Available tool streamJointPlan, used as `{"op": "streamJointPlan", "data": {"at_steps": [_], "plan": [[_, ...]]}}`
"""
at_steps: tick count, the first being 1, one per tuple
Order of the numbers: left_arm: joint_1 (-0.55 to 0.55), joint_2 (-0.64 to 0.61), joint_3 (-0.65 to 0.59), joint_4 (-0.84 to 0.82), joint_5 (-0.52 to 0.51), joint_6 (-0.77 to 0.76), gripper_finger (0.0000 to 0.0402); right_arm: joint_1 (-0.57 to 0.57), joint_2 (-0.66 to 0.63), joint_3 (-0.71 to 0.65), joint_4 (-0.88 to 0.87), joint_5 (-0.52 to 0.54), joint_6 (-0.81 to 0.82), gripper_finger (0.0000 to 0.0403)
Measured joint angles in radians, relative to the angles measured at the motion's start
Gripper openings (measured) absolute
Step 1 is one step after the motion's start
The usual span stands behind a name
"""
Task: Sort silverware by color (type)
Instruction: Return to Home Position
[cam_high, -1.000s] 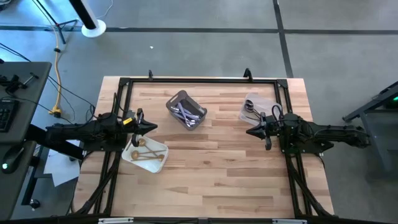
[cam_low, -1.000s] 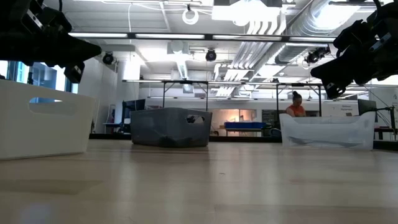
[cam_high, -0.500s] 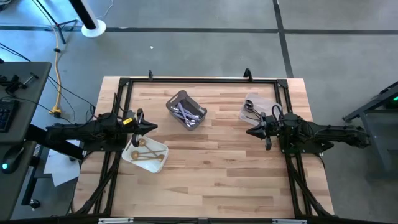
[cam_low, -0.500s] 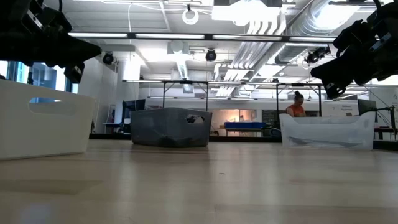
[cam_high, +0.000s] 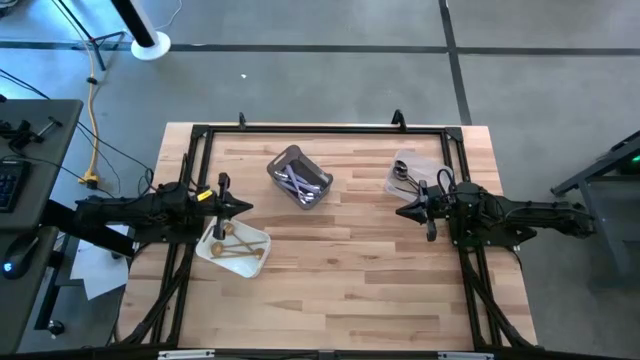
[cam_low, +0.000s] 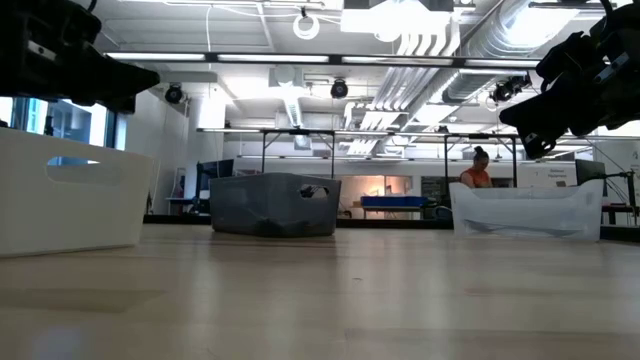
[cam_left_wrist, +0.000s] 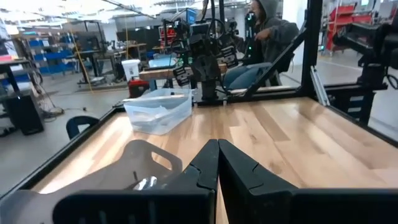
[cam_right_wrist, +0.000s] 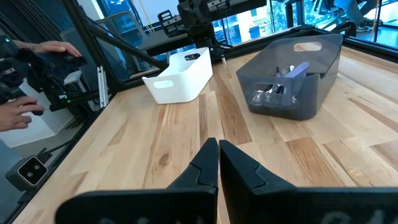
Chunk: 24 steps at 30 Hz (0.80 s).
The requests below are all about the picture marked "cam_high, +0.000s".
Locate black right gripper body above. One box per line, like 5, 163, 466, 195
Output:
418, 180, 450, 243

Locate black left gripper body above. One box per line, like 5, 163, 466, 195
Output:
213, 172, 233, 241

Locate gold spoon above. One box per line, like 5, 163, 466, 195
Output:
211, 247, 267, 262
222, 223, 254, 254
210, 240, 269, 257
219, 244, 261, 259

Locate clear plastic bin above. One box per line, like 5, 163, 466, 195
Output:
383, 148, 457, 204

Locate lilac handled silver spoon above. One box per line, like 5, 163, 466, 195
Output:
275, 177, 317, 200
287, 162, 311, 204
273, 169, 321, 192
285, 168, 324, 194

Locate grey plastic bin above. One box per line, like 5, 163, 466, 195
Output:
265, 144, 335, 211

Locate white plastic bin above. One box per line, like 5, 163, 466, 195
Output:
194, 213, 273, 280

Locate black desk beam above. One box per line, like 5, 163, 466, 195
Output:
40, 198, 139, 259

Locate black pole white round base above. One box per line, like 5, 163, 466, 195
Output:
109, 0, 172, 62

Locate white paper sheets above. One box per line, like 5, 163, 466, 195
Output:
68, 223, 134, 302

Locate black crossbar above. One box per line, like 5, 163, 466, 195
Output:
0, 344, 640, 360

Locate grey side table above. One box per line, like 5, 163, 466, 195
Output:
549, 129, 640, 284

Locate black tripod stand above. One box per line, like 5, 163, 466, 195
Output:
49, 0, 127, 72

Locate black clamp tool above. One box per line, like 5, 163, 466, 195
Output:
0, 115, 65, 152

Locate black computer green lights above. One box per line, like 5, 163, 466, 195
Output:
617, 144, 640, 176

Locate black keyboard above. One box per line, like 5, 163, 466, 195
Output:
0, 159, 30, 215

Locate black computer mouse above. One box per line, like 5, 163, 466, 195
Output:
1, 233, 42, 281

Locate dark grey desk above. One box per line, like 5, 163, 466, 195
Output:
0, 226, 60, 355

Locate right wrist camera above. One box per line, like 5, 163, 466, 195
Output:
428, 186, 450, 220

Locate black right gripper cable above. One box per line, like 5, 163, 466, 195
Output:
435, 166, 457, 197

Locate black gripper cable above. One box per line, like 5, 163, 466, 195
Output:
435, 166, 457, 197
143, 152, 195, 195

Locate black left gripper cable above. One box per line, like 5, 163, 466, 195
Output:
143, 152, 195, 195

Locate silver metal bracket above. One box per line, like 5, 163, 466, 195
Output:
157, 349, 216, 360
437, 351, 495, 360

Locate yellow extension cable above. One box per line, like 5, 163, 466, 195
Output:
77, 37, 100, 190

